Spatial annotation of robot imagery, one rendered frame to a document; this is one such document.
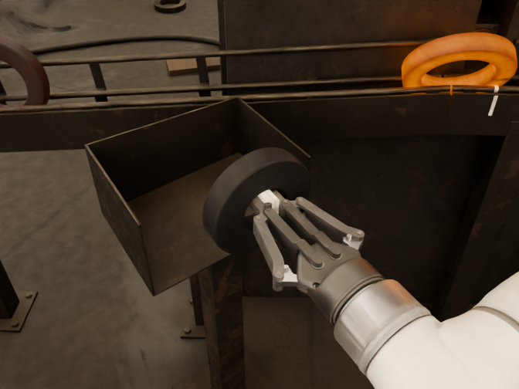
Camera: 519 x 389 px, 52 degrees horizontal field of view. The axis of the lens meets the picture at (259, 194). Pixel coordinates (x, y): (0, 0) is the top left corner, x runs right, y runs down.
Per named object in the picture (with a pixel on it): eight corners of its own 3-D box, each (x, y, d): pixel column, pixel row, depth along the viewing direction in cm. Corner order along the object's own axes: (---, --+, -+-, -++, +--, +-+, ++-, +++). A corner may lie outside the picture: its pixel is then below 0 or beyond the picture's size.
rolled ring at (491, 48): (501, 36, 77) (499, 17, 78) (383, 72, 88) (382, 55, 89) (530, 82, 91) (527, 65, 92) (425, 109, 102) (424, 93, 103)
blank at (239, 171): (193, 177, 62) (207, 193, 60) (297, 126, 68) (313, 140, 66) (208, 258, 73) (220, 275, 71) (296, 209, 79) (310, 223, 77)
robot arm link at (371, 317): (422, 350, 57) (385, 310, 61) (444, 299, 51) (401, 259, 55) (357, 391, 54) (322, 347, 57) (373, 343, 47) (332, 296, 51)
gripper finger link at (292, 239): (323, 282, 61) (313, 287, 60) (268, 222, 67) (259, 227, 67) (327, 259, 58) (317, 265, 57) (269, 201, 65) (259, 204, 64)
